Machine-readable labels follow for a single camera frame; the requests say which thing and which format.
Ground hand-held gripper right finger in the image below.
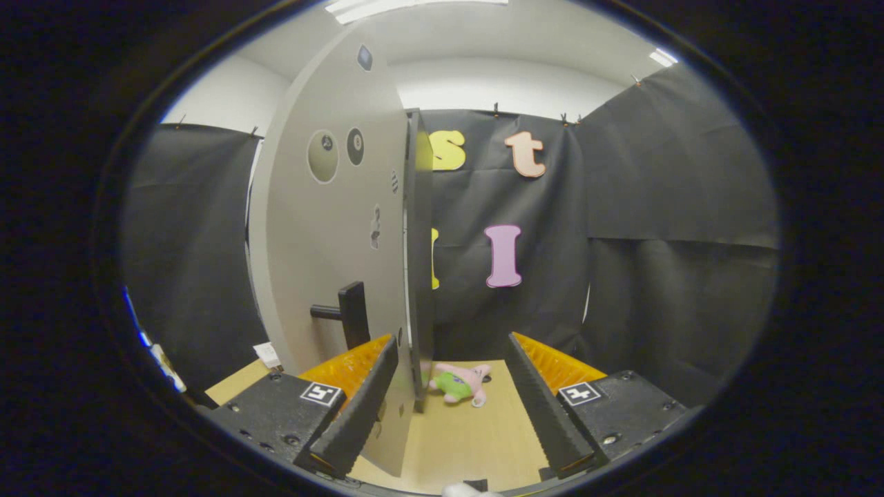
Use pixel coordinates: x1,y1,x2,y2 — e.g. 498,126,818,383
508,331,691,477

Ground dark grey shoe cabinet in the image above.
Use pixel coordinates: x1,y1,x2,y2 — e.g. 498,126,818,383
403,108,436,413

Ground black backdrop cloth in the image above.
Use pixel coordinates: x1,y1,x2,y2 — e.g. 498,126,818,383
123,64,781,408

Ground pink and green plush toy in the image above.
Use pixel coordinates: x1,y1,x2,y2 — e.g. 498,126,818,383
428,362,492,408

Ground long ceiling light panel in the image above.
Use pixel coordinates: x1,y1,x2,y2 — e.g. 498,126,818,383
325,0,508,25

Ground white cluttered objects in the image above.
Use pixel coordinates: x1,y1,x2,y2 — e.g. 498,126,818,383
148,343,187,393

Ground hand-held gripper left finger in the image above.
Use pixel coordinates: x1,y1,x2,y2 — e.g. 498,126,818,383
207,335,401,478

